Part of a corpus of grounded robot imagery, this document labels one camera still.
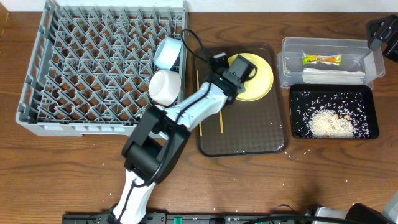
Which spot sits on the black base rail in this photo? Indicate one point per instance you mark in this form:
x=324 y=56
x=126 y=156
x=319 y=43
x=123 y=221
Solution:
x=159 y=218

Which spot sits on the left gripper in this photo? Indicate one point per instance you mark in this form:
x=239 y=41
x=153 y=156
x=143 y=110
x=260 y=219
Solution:
x=239 y=89

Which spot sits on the white paper napkin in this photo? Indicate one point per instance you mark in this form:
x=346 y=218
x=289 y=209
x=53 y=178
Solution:
x=339 y=77

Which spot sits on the grey plastic dish rack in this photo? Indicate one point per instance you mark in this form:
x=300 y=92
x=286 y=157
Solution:
x=91 y=66

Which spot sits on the green orange snack wrapper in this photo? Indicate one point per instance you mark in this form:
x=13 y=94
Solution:
x=326 y=59

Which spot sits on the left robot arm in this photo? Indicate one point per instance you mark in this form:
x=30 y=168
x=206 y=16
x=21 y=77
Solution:
x=154 y=147

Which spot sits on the dark brown serving tray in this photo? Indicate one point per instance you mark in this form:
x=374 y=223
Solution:
x=250 y=127

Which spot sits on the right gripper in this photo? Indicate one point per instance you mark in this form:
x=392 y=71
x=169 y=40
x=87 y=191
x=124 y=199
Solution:
x=389 y=30

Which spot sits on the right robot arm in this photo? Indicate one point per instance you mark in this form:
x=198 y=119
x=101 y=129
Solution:
x=359 y=213

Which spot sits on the light blue bowl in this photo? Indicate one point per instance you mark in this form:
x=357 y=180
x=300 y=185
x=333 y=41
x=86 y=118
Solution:
x=167 y=53

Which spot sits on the black waste tray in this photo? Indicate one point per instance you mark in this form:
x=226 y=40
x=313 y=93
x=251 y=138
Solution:
x=364 y=90

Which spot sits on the leftover rice food waste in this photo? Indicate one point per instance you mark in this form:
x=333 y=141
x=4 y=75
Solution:
x=329 y=115

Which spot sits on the clear plastic waste bin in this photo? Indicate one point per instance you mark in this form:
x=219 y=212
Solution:
x=356 y=57

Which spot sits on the yellow round plate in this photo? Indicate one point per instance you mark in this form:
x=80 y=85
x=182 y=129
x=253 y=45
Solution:
x=262 y=82

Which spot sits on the white round bowl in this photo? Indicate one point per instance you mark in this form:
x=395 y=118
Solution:
x=164 y=87

